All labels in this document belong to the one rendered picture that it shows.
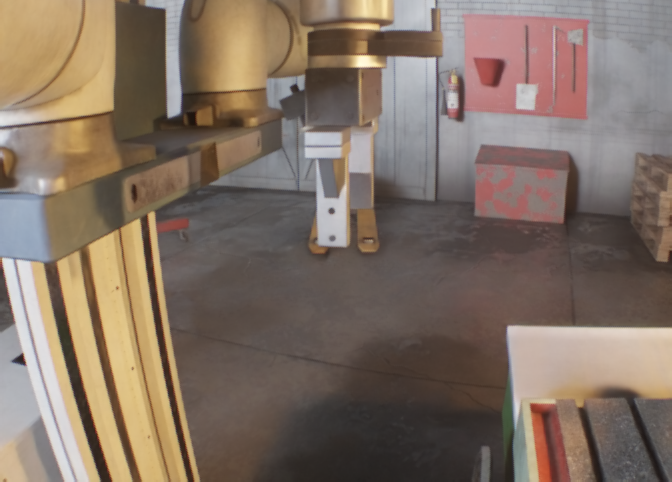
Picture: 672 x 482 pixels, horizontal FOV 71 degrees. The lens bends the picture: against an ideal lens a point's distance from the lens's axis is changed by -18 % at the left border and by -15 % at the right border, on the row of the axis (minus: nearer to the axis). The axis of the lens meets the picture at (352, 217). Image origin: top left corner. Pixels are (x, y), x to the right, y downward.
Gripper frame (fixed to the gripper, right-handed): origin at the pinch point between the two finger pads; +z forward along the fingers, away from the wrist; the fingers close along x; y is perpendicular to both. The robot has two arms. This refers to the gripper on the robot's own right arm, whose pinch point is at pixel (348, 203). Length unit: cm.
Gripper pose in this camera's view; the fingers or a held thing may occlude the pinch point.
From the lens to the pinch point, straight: 54.0
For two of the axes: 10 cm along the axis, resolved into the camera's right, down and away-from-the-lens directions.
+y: -9.8, -0.4, 1.8
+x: -1.8, 2.6, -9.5
